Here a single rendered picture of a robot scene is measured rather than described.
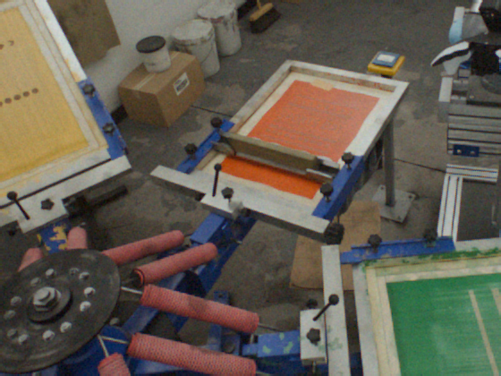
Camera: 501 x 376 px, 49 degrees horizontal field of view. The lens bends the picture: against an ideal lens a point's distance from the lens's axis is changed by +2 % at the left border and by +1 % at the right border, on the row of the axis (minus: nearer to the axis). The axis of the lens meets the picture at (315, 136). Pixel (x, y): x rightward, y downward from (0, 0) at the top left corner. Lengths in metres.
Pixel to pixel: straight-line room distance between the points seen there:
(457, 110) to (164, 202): 2.09
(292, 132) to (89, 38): 2.00
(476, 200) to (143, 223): 1.87
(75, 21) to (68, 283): 2.54
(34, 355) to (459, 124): 1.32
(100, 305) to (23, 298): 0.19
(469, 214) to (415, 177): 0.56
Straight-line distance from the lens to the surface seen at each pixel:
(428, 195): 3.11
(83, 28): 3.74
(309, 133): 2.06
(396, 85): 2.22
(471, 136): 1.85
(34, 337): 1.33
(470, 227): 2.70
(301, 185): 1.87
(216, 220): 1.71
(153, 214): 3.33
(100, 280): 1.34
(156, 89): 3.79
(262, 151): 1.91
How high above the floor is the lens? 2.28
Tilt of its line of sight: 40 degrees down
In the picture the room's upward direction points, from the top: 9 degrees counter-clockwise
